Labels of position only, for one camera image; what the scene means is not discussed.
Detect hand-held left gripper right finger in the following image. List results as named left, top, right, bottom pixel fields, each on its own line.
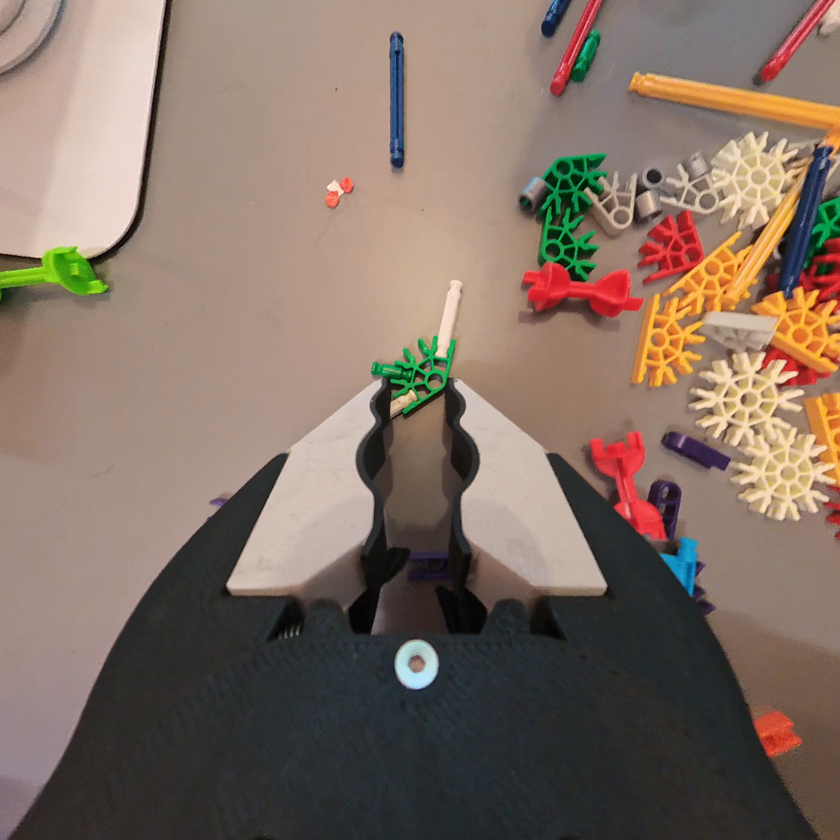
left=444, top=378, right=608, bottom=634

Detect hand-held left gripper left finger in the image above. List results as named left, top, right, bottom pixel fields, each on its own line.
left=226, top=378, right=395, bottom=634

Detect green toy connector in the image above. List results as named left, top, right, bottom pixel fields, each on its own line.
left=538, top=206, right=599, bottom=275
left=539, top=154, right=608, bottom=211
left=386, top=336, right=458, bottom=416

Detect orange toy brick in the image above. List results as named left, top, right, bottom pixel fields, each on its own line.
left=753, top=710, right=803, bottom=757

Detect red toy spool piece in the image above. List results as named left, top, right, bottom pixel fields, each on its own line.
left=521, top=262, right=644, bottom=319
left=588, top=432, right=667, bottom=540

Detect cyan toy panel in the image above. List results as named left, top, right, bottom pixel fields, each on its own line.
left=659, top=537, right=700, bottom=595

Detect pile of colourful toy connectors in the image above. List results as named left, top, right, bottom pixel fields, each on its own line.
left=587, top=131, right=840, bottom=522

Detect lime green toy spool piece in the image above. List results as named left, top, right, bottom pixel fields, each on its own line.
left=0, top=246, right=109, bottom=303

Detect white stand base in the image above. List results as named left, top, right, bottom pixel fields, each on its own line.
left=0, top=0, right=166, bottom=260

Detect heap of mixed toy rods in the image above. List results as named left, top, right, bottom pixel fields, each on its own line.
left=629, top=0, right=840, bottom=132

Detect red long toy rod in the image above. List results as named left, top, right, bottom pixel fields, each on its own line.
left=550, top=0, right=603, bottom=97

